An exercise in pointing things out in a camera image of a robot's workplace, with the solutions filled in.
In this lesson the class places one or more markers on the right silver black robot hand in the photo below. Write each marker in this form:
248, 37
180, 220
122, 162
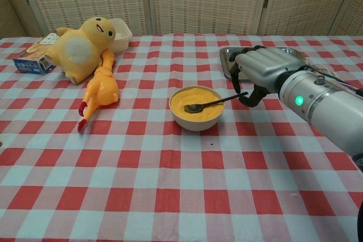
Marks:
263, 66

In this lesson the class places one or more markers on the dark metal spoon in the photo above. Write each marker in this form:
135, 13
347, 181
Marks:
194, 108

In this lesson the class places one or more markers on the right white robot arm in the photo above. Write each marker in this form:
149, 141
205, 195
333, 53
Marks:
334, 111

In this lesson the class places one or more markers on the yellow-orange powder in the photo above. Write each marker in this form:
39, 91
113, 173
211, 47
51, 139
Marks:
181, 99

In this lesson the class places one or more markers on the cream round bowl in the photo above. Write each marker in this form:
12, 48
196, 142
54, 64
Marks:
195, 124

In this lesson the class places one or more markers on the stainless steel tray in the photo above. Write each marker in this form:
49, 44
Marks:
225, 63

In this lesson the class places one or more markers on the woven folding screen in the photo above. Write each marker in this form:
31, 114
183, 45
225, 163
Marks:
198, 1

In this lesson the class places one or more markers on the beige takeaway container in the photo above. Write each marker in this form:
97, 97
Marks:
122, 36

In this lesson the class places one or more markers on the yellow rubber chicken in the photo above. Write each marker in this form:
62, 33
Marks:
102, 89

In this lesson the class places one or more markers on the red white checkered tablecloth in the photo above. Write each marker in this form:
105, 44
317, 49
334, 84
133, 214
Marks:
141, 182

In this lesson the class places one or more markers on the yellow plush toy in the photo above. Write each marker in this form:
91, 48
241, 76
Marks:
76, 52

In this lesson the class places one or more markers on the orange blue biscuit box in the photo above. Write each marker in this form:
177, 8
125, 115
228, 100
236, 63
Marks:
31, 60

